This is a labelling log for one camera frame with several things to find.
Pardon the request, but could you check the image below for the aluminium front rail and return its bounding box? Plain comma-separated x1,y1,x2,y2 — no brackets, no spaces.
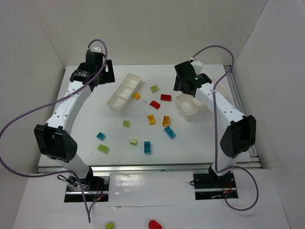
38,162,262,173

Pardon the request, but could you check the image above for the small yellow lego near tray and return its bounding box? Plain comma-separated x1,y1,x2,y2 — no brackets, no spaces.
133,93,141,100

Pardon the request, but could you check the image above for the pale green small lego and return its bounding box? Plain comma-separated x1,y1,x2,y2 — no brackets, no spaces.
130,139,137,146

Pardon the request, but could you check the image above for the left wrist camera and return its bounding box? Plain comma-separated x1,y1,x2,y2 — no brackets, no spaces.
87,47,102,53

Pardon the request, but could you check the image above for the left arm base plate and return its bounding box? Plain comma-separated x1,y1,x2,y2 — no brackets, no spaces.
64,174,110,203

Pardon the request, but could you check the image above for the small teal lego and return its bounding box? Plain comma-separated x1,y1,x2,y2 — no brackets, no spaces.
97,132,105,141

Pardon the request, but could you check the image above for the red piece outside front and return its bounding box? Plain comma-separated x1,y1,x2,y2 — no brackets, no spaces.
148,220,163,229

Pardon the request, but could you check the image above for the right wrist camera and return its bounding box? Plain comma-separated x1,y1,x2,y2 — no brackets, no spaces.
190,58,203,74

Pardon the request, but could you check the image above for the orange lego centre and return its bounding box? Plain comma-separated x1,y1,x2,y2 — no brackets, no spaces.
162,115,170,126

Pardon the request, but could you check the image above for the aluminium rail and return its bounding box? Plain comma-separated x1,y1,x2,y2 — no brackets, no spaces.
224,64,260,165
38,162,262,173

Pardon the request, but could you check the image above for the aluminium right rail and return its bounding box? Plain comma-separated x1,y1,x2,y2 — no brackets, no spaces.
224,64,260,165

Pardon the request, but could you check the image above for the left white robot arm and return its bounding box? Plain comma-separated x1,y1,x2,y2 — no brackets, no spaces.
34,48,115,186

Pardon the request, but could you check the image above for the green lego outside front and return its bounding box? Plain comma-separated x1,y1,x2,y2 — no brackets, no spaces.
105,222,115,229

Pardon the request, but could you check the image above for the yellow lego centre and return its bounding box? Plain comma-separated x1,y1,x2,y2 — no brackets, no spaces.
147,114,156,125

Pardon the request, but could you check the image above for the white divided tray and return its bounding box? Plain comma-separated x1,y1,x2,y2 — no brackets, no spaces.
174,78,229,124
107,73,141,113

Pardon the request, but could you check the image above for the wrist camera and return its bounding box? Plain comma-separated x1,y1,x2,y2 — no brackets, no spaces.
87,47,102,53
190,58,203,74

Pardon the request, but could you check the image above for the red rounded lego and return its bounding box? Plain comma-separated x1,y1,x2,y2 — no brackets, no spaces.
149,100,161,110

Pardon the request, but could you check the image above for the red rectangular lego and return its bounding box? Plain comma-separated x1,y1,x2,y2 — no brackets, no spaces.
160,94,172,102

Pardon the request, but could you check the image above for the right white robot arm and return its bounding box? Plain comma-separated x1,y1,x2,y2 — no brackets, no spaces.
174,61,256,183

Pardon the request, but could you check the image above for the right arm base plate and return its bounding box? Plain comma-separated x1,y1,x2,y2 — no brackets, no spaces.
189,172,238,200

